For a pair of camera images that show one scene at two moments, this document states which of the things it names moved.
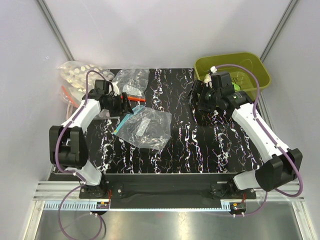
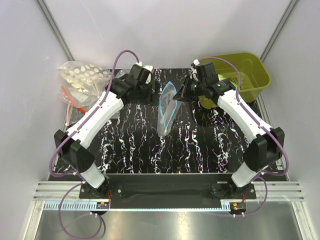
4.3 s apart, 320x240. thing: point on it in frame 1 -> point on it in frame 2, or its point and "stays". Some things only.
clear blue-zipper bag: (147, 127) -> (168, 109)
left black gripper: (125, 105) -> (151, 98)
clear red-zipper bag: (70, 99) stays
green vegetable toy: (236, 87) stays
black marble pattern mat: (200, 142) stays
